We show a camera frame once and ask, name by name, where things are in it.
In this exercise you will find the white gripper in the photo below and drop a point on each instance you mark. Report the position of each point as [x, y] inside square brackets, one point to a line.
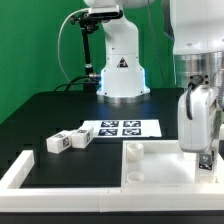
[199, 119]

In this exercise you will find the white square table top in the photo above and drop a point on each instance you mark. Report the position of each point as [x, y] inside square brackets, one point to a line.
[161, 165]

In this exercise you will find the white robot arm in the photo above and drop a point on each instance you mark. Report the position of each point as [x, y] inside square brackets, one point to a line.
[198, 52]

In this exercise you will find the white tag sheet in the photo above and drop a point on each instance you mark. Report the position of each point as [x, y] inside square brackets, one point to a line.
[124, 128]

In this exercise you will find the white U-shaped fence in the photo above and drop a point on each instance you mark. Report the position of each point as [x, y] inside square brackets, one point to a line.
[87, 181]

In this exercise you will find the black camera stand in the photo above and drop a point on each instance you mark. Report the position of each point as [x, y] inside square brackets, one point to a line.
[87, 26]

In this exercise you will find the silver background camera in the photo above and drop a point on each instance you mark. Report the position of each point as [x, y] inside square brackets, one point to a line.
[106, 12]

